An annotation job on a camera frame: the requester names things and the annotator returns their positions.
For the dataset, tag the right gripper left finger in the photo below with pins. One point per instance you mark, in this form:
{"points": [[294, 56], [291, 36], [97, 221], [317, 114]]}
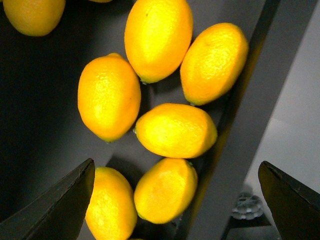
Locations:
{"points": [[58, 213]]}

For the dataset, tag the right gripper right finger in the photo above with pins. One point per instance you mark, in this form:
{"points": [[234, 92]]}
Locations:
{"points": [[295, 208]]}

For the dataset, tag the yellow lemon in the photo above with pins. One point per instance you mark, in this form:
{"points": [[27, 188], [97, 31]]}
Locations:
{"points": [[111, 213], [157, 36], [166, 190], [176, 130], [108, 96], [213, 63], [36, 18]]}

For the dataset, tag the grey adjustable shelf foot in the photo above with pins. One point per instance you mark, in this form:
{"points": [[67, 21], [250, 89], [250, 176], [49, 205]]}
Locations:
{"points": [[247, 207]]}

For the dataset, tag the black display tray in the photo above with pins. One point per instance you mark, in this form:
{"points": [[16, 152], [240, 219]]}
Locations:
{"points": [[42, 137]]}

